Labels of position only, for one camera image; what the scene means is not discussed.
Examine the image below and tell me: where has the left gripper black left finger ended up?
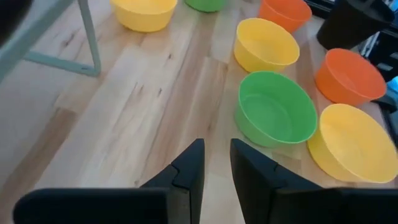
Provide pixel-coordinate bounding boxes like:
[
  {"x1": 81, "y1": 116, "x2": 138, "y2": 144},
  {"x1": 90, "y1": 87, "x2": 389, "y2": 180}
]
[{"x1": 12, "y1": 138, "x2": 206, "y2": 224}]

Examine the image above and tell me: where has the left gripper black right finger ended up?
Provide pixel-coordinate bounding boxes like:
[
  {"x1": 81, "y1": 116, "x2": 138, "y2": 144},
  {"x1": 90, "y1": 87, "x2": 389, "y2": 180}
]
[{"x1": 229, "y1": 138, "x2": 398, "y2": 224}]

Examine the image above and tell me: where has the green plastic mini bowl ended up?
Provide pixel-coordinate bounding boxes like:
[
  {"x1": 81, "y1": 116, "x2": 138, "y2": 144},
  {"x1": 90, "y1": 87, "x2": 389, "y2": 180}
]
[
  {"x1": 234, "y1": 70, "x2": 318, "y2": 149},
  {"x1": 183, "y1": 0, "x2": 227, "y2": 13}
]

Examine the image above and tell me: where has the yellow plastic mini bowl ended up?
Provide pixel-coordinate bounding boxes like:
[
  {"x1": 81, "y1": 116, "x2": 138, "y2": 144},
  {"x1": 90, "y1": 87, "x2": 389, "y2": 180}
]
[
  {"x1": 307, "y1": 103, "x2": 398, "y2": 184},
  {"x1": 233, "y1": 17, "x2": 301, "y2": 74},
  {"x1": 110, "y1": 0, "x2": 178, "y2": 33}
]

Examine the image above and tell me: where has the orange-red plastic mini bowl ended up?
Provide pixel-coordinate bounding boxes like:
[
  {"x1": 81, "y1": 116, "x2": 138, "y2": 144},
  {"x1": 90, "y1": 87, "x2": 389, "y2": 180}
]
[
  {"x1": 314, "y1": 48, "x2": 388, "y2": 107},
  {"x1": 257, "y1": 0, "x2": 313, "y2": 34}
]

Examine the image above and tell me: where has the pale green perforated metal rack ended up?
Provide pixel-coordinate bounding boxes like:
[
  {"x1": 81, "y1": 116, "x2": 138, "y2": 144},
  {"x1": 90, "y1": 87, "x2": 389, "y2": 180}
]
[{"x1": 0, "y1": 0, "x2": 102, "y2": 82}]

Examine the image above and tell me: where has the black plant pot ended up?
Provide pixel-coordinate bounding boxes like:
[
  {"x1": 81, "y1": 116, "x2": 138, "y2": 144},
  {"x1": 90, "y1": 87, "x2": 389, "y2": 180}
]
[{"x1": 316, "y1": 0, "x2": 396, "y2": 50}]

